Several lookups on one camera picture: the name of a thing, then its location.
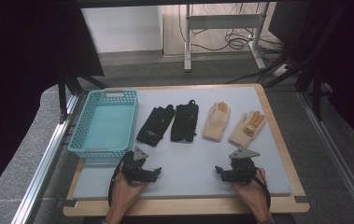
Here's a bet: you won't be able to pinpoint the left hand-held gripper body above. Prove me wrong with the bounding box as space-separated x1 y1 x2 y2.
121 146 160 188

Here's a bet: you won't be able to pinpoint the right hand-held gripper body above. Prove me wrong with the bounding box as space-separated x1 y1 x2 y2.
220 147 262 187

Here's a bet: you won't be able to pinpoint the cream glove with orange fingers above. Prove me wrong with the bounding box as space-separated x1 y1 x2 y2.
202 101 232 143
227 110 267 149

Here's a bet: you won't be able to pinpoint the teal plastic basket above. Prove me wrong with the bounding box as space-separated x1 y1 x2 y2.
67 89 140 160

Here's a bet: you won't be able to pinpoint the black glove with white print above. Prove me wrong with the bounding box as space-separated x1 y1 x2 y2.
135 105 177 147

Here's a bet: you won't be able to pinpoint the plain black glove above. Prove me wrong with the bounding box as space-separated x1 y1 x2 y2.
170 99 200 144

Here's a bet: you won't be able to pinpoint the person's left hand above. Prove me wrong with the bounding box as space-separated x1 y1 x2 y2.
110 169 149 217

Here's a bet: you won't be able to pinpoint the person's right hand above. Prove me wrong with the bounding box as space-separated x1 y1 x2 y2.
231 167 272 218

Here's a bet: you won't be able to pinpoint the black tripod stand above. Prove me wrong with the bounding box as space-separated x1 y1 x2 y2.
263 46 326 123
57 64 109 124

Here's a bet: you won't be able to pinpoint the white power strip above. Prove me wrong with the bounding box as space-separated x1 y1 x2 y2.
272 63 290 77

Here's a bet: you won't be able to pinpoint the black curtain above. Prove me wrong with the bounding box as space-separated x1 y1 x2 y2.
267 0 354 154
0 0 106 207

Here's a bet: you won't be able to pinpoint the white metal stand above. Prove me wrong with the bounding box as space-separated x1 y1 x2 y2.
183 3 268 73

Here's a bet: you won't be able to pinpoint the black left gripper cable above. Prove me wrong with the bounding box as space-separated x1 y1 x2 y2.
107 153 128 208

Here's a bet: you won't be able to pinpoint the red and black gripper cable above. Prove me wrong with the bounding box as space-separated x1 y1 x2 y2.
256 167 273 210

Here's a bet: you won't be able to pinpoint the aluminium rail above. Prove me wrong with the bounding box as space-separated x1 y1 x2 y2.
10 93 81 224
298 91 354 217

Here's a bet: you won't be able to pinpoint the black floor cables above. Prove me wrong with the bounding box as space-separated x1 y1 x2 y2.
177 3 289 85

